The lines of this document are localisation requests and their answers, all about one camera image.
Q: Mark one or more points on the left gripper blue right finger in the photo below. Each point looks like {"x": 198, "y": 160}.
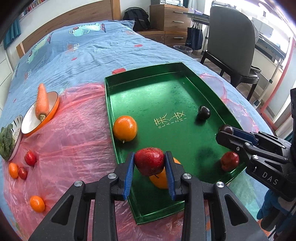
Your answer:
{"x": 169, "y": 167}

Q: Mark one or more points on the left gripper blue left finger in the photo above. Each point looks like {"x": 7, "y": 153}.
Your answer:
{"x": 128, "y": 170}

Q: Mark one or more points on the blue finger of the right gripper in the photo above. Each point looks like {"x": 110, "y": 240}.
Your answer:
{"x": 233, "y": 143}
{"x": 248, "y": 137}

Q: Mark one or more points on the large orange mandarin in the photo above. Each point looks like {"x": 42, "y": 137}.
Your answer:
{"x": 158, "y": 175}

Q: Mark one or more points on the dark purple plum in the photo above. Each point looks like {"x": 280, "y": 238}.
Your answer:
{"x": 203, "y": 113}
{"x": 226, "y": 128}

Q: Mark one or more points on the small red apple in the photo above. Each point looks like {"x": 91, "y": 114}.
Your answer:
{"x": 22, "y": 173}
{"x": 149, "y": 161}
{"x": 30, "y": 158}

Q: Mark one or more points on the right blue gloved hand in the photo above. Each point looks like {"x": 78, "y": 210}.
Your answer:
{"x": 273, "y": 201}

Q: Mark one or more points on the green rectangular tray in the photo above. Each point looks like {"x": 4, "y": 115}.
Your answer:
{"x": 166, "y": 129}

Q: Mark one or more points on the pink plastic sheet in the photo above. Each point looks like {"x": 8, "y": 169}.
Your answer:
{"x": 77, "y": 144}

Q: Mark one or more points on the grey desk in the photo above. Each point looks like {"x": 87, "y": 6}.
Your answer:
{"x": 262, "y": 44}

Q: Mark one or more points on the grey black chair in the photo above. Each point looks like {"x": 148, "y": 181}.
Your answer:
{"x": 231, "y": 45}

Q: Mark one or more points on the dark blue tote bag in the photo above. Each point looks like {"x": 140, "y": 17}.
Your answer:
{"x": 194, "y": 37}

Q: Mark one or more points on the orange carrot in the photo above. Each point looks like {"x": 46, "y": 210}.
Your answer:
{"x": 42, "y": 108}

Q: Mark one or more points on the striped patterned bowl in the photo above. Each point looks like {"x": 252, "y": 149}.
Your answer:
{"x": 17, "y": 134}

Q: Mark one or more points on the green leafy vegetable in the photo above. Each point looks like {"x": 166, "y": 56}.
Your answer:
{"x": 7, "y": 142}

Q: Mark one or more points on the wooden drawer cabinet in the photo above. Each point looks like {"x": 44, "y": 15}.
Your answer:
{"x": 169, "y": 24}

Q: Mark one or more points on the blue cartoon bed sheet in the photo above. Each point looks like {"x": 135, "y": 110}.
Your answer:
{"x": 67, "y": 61}

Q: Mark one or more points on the white printer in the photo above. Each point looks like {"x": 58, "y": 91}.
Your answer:
{"x": 171, "y": 2}

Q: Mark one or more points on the black backpack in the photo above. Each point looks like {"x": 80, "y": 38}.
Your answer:
{"x": 140, "y": 18}

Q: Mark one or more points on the white wardrobe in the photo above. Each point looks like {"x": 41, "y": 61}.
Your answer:
{"x": 6, "y": 73}

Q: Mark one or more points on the wooden headboard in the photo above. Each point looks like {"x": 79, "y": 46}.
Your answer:
{"x": 98, "y": 11}

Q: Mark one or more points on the teal curtain left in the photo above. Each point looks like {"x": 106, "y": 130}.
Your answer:
{"x": 13, "y": 32}

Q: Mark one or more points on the row of books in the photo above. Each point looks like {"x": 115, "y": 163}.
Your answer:
{"x": 31, "y": 6}

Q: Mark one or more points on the wire mesh trash bin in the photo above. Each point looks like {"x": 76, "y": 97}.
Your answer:
{"x": 183, "y": 49}

